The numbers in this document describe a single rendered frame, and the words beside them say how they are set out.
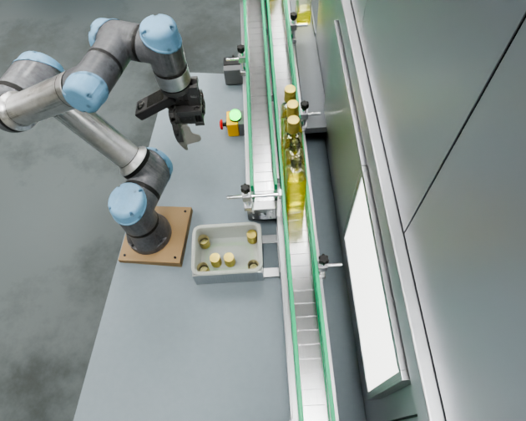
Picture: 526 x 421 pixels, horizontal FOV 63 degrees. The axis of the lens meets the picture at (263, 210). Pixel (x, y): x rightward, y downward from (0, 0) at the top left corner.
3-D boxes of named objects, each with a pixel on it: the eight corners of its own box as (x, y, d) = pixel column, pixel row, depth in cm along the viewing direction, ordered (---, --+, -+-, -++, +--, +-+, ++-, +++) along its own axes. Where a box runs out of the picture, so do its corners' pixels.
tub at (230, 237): (264, 281, 140) (263, 271, 132) (195, 285, 140) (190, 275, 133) (261, 232, 148) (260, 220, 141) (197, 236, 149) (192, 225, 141)
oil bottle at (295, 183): (304, 213, 137) (307, 175, 118) (286, 214, 137) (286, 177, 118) (302, 197, 140) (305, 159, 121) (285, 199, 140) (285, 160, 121)
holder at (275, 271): (280, 279, 140) (280, 271, 134) (196, 284, 141) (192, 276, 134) (277, 232, 149) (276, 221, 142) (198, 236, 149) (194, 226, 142)
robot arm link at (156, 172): (144, 206, 144) (-15, 91, 111) (162, 171, 151) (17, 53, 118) (166, 202, 137) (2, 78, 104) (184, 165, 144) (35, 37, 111)
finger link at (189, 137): (204, 155, 113) (198, 127, 106) (181, 156, 113) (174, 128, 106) (204, 147, 115) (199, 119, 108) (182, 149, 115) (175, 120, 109)
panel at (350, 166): (380, 399, 101) (420, 379, 71) (367, 400, 101) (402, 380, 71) (332, 107, 145) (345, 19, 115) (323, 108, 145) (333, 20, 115)
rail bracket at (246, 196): (281, 209, 137) (281, 189, 127) (230, 212, 138) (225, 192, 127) (281, 201, 139) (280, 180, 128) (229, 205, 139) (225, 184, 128)
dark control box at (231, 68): (244, 84, 182) (242, 69, 175) (225, 86, 183) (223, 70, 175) (244, 70, 186) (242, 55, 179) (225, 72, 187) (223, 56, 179)
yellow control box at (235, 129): (246, 136, 169) (245, 124, 163) (227, 137, 169) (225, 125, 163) (245, 122, 173) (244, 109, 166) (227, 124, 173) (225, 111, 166)
